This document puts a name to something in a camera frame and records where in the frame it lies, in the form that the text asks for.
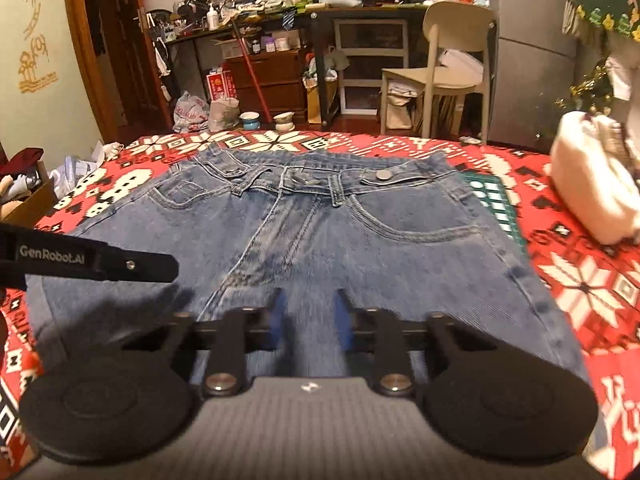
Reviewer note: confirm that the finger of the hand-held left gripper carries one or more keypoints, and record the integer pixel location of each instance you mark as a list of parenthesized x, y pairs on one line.
[(145, 266)]

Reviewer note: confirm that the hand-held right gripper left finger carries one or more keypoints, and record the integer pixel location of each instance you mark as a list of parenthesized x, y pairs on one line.
[(277, 317)]

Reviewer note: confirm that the gold wall decal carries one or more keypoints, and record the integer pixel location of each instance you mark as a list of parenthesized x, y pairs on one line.
[(30, 67)]

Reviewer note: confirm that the white plastic drawer unit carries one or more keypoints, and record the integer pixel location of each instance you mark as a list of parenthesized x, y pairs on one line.
[(370, 67)]

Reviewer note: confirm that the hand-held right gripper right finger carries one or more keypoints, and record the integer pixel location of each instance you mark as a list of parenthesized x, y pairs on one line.
[(342, 317)]

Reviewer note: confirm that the white crumpled paper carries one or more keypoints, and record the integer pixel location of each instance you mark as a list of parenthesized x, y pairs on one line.
[(75, 170)]

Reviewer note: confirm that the red printed blanket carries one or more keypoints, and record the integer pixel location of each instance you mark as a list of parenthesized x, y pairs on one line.
[(575, 285)]

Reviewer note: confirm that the white red plastic bag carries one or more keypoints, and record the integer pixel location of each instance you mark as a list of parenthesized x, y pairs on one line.
[(190, 112)]

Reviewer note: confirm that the white bag of clothes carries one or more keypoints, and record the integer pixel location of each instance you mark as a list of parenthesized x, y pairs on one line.
[(590, 180)]

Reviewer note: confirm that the wooden door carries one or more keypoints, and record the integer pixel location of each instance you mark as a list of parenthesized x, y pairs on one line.
[(85, 60)]

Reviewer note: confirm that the brown wooden drawer cabinet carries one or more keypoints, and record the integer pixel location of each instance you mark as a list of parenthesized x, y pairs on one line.
[(275, 75)]

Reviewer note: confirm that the white lotion bottle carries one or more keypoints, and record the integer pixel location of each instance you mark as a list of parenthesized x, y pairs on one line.
[(213, 19)]

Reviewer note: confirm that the brown paper bag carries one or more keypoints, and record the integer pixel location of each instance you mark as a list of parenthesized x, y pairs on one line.
[(312, 105)]

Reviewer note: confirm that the dark desk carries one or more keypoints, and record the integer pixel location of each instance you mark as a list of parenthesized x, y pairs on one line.
[(320, 30)]

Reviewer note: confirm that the white paper sack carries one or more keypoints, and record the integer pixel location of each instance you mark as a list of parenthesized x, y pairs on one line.
[(224, 115)]

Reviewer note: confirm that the white hanging cloth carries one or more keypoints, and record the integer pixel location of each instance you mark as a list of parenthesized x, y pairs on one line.
[(619, 77)]

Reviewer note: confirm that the blue and white cup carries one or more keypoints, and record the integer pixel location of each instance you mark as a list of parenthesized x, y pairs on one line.
[(250, 121)]

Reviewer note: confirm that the small christmas tree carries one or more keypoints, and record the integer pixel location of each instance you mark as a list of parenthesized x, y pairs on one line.
[(590, 90)]

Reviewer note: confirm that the red cardboard box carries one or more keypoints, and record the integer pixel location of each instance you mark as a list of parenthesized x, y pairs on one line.
[(220, 85)]

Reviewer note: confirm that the beige plastic chair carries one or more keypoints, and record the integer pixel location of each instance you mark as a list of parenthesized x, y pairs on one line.
[(460, 22)]

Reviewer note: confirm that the white tote bag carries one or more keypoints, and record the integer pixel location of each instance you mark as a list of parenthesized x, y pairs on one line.
[(400, 110)]

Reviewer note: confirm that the grey refrigerator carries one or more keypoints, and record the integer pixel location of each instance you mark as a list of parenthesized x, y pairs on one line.
[(530, 85)]

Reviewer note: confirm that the white ceramic cup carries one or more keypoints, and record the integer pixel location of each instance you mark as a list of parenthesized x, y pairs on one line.
[(283, 121)]

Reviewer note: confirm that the green cutting mat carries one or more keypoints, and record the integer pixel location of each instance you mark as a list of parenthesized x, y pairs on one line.
[(492, 200)]

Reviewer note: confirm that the blue denim shorts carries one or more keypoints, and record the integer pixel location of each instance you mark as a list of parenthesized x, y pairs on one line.
[(375, 260)]

